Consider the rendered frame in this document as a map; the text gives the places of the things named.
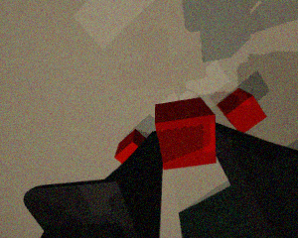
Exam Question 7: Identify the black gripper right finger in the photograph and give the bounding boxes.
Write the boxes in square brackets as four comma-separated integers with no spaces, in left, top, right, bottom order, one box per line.
[216,123,298,238]

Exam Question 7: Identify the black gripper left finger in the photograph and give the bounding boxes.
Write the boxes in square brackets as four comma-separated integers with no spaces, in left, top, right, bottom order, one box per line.
[24,131,163,238]

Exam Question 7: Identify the red cube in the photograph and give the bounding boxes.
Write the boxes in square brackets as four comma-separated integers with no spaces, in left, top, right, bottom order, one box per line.
[114,129,146,164]
[155,97,217,171]
[217,88,267,133]

